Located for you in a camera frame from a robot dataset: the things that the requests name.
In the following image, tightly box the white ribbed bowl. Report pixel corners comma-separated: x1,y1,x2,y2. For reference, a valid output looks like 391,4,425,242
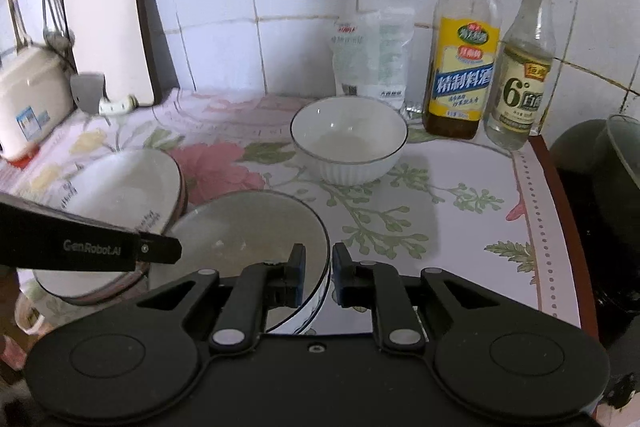
289,95,409,186

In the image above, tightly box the white bowl with small print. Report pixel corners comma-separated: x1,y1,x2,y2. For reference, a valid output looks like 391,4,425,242
32,149,184,301

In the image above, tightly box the white cutting board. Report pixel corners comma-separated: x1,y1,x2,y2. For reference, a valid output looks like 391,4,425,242
59,0,164,108

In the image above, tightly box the plain white bowl dark rim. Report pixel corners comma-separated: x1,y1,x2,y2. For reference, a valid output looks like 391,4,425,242
149,190,331,336

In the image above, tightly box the clear plastic bag green print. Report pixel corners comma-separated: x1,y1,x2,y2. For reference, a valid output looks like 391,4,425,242
376,6,417,108

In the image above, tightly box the cooking wine bottle yellow label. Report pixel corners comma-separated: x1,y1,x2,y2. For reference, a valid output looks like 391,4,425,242
422,0,503,140

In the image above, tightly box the dark green pot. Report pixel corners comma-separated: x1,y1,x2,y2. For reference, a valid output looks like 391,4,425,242
548,114,640,230

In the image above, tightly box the small white handle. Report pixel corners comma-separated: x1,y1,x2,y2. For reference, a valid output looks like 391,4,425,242
98,94,139,116

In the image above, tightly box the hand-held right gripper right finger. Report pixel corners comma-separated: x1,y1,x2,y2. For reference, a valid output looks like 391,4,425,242
332,242,506,354

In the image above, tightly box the clear plastic bag red label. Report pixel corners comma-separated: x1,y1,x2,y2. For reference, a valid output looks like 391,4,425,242
330,13,382,102

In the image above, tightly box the floral tablecloth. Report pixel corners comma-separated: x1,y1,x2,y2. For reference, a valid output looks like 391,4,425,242
0,87,584,344

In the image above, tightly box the wooden spatula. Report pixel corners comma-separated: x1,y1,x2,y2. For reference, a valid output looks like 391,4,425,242
4,0,32,54

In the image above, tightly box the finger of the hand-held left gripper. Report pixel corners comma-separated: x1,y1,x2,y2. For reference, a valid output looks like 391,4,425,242
137,231,182,266

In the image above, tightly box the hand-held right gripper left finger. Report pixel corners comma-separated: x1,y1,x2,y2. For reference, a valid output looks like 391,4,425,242
136,243,307,354

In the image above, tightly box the clear vinegar bottle yellow cap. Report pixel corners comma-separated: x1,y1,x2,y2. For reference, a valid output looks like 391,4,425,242
484,0,557,152

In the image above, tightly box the grey plastic scraper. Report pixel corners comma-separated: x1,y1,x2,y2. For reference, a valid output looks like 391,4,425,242
69,73,109,114

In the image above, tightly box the white rice cooker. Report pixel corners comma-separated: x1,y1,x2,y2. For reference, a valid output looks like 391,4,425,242
0,44,77,160

